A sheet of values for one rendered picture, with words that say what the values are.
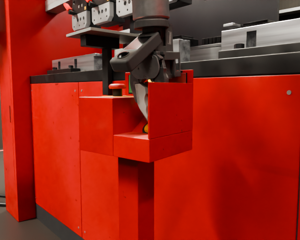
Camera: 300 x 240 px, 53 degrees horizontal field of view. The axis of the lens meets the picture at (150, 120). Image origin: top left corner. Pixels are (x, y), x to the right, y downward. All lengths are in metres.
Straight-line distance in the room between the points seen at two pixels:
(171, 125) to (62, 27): 1.54
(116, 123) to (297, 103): 0.38
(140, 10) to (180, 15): 1.22
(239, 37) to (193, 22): 0.85
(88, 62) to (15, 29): 0.56
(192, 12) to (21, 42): 0.99
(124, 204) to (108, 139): 0.16
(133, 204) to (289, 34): 0.56
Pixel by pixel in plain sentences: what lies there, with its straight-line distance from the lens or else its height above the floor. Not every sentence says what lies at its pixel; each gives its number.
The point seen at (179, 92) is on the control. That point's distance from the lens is 0.63.
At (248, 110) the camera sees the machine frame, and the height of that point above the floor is 0.75.
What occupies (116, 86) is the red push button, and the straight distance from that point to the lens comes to 0.68.
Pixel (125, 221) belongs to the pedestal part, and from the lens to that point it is 0.72.
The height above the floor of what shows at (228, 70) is 0.84.
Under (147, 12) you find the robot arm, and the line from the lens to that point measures 0.61.
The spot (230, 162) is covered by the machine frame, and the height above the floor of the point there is 0.61.
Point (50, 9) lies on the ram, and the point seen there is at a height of 1.26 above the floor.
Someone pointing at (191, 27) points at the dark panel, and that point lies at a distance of 1.76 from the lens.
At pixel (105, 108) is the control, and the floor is 0.76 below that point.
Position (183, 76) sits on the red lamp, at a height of 0.83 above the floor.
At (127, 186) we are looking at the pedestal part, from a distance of 0.69.
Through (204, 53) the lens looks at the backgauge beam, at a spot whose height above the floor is 0.95.
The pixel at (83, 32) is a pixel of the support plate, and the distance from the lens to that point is 1.10.
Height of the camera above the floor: 0.80
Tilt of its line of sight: 6 degrees down
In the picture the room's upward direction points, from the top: straight up
